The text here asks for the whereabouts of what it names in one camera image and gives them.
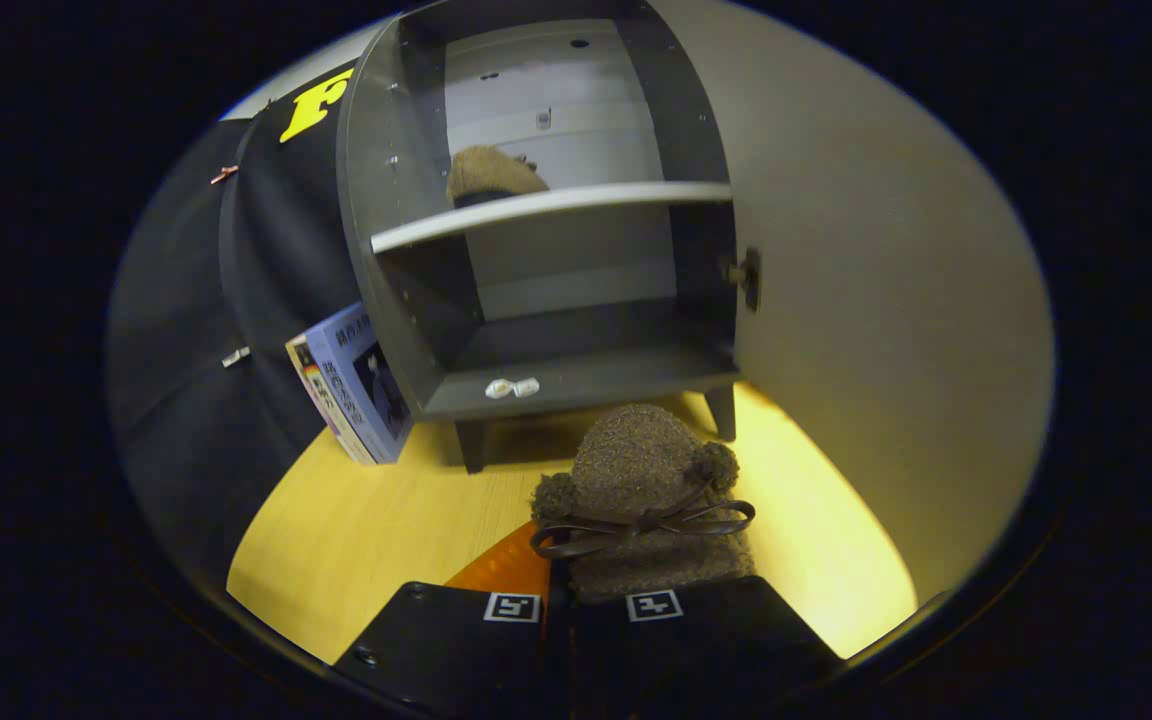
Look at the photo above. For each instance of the dark grey shoe cabinet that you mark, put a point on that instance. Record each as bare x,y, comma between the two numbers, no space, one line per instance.
376,200

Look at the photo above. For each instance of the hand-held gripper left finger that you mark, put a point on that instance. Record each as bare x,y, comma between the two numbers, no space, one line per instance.
456,650

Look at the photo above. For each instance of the black backdrop cloth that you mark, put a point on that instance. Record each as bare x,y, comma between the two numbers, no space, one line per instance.
266,250

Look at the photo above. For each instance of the white door catch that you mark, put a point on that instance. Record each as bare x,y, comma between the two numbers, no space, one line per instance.
511,387

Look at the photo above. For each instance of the brown pompom shoe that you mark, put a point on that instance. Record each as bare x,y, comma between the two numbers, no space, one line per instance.
636,460
491,175

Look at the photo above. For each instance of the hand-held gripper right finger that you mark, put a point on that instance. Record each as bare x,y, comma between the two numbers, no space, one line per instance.
706,650

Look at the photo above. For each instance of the dark metal door hinge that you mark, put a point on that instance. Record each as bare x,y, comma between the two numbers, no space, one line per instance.
746,278

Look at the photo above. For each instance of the beige shoe cabinet door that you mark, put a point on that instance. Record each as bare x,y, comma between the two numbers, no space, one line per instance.
886,300

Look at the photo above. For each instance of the silver clip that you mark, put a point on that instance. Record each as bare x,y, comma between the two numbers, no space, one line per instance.
236,357

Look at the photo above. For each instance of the grey cabinet shelf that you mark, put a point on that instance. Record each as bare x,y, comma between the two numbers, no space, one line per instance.
556,205

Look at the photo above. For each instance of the blue paperback book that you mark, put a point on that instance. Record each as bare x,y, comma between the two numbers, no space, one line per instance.
361,385

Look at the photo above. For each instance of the white paperback book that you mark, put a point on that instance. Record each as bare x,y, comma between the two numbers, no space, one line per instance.
321,400

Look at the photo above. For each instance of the copper clip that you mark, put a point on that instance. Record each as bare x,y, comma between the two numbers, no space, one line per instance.
224,175

